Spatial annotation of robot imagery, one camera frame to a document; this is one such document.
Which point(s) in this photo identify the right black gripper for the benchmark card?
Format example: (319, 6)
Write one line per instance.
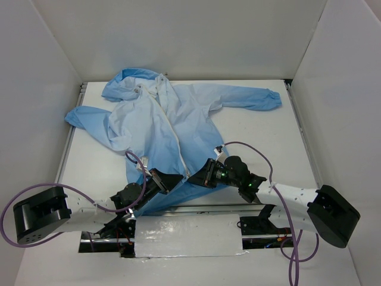
(206, 171)

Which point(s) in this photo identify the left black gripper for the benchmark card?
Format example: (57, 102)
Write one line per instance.
(159, 182)

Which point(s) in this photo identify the light blue hooded jacket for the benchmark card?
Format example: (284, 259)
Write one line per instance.
(168, 124)

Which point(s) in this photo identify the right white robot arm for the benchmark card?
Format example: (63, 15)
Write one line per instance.
(323, 211)

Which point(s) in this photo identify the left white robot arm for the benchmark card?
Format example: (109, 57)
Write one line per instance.
(61, 208)

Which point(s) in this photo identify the white foam block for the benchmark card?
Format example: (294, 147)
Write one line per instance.
(188, 236)

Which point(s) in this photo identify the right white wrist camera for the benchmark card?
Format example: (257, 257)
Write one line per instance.
(220, 154)

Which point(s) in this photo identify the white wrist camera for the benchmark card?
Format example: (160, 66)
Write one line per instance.
(142, 164)
(220, 154)

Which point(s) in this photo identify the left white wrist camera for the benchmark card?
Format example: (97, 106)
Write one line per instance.
(142, 164)

